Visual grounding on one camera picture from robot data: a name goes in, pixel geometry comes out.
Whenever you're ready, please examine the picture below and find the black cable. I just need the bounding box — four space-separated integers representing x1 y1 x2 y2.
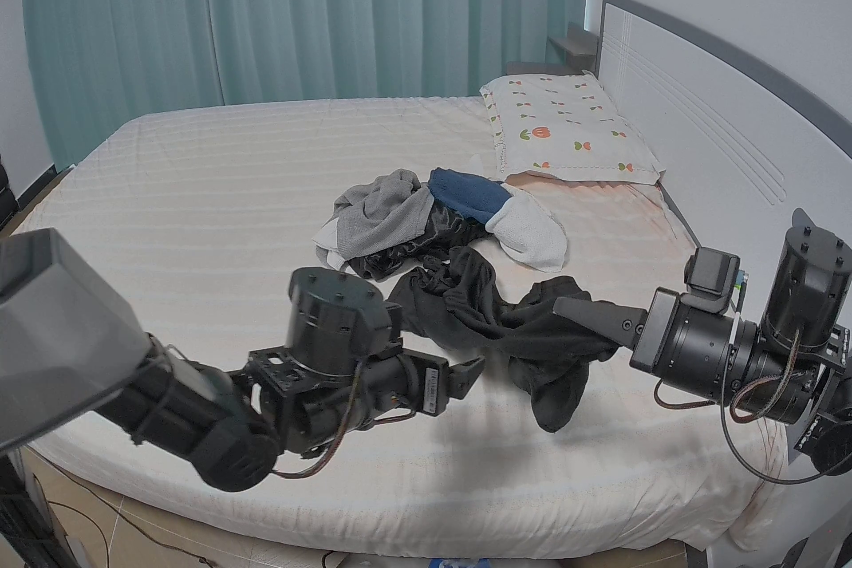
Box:
722 402 829 484

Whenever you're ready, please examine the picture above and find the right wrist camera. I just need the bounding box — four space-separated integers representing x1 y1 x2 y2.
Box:
684 247 745 315

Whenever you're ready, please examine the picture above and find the black polo shirt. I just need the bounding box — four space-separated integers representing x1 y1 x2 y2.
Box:
386 246 616 434

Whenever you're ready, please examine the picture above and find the grey bedside table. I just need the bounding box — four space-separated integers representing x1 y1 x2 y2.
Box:
506 23 603 80

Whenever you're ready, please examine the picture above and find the white printed pillow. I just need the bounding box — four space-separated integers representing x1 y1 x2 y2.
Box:
481 71 667 185

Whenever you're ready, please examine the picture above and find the bed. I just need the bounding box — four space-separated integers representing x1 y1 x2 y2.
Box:
7 0 852 568

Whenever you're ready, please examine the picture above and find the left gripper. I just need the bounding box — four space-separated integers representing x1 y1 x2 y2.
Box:
359 352 485 420

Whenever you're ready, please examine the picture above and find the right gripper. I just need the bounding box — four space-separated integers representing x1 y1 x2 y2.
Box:
552 286 764 405

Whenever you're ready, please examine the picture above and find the pile of clothes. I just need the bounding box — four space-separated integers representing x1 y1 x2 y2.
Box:
313 168 571 281

